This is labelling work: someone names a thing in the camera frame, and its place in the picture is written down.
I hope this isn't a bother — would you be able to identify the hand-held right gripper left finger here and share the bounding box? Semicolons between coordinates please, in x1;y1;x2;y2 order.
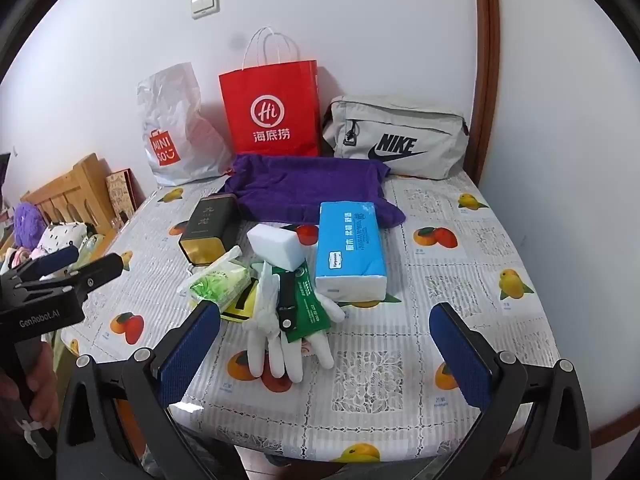
56;301;248;480

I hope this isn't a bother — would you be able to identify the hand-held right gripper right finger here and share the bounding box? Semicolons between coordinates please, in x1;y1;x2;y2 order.
405;301;593;480

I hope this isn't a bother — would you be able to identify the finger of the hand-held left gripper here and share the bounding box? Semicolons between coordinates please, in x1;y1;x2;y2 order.
15;253;125;306
10;244;81;285

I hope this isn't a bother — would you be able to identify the yellow pouch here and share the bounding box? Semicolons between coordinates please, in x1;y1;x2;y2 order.
220;277;261;322

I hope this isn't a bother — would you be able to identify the white glove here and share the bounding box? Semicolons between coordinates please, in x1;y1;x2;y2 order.
243;260;347;383

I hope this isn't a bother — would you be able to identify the green wet wipes pack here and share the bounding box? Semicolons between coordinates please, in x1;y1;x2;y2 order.
176;245;251;313

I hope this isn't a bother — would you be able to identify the white sponge block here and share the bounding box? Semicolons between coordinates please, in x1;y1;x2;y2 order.
247;223;307;272

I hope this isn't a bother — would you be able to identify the person's left hand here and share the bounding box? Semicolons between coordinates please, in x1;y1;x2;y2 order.
0;340;61;423

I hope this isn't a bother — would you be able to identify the white dotted cushion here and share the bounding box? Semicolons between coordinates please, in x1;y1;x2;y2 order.
35;222;91;256

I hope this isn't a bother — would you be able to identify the purple plush toy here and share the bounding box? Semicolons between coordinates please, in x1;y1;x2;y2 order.
12;204;42;251

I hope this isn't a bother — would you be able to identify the fruit print tablecloth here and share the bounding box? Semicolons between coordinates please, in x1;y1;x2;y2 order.
60;170;561;466

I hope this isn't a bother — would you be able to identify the wooden headboard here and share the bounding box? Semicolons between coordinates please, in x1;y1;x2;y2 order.
20;152;121;241

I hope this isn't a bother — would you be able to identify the brown patterned box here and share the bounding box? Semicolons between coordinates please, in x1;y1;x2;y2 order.
105;170;138;221

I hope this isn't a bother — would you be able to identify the dark tea tin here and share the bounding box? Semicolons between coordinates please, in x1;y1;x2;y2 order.
178;192;241;266

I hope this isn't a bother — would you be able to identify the green packet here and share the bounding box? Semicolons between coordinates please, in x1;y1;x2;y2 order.
272;266;331;343

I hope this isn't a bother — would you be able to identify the blue tissue pack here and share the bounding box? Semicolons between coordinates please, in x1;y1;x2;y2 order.
314;201;390;303

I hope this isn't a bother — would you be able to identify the white plastic shopping bag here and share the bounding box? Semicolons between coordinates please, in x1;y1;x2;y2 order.
136;62;236;187

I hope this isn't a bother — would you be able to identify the purple towel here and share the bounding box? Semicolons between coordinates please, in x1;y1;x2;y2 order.
207;154;407;228

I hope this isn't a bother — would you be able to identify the grey waist bag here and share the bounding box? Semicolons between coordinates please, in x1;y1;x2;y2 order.
321;95;471;181

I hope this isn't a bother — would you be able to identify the red paper bag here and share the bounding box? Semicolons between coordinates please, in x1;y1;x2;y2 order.
218;27;321;158

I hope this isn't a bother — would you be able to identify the black strap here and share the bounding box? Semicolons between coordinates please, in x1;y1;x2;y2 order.
276;269;297;333

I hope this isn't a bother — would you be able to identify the white light switch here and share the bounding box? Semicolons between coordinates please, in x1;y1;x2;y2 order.
190;0;220;21

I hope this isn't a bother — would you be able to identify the wooden door frame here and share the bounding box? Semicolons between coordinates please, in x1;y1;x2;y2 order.
470;0;502;186

